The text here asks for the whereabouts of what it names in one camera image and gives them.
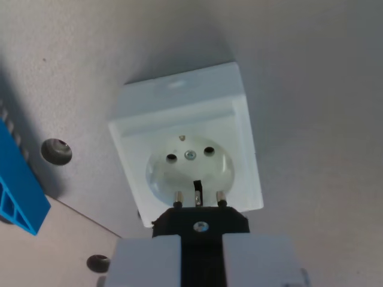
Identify white wall socket box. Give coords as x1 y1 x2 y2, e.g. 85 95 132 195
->
108 60 265 229

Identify blue ribbed plastic part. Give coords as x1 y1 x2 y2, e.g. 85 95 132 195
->
0 117 52 237

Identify black two-pin power plug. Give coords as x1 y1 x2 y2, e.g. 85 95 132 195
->
151 179 251 287

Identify black countersunk table screw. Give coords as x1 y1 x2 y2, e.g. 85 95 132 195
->
39 138 74 165

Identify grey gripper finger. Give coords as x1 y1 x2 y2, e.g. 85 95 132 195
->
97 234 183 287
222 233 311 287

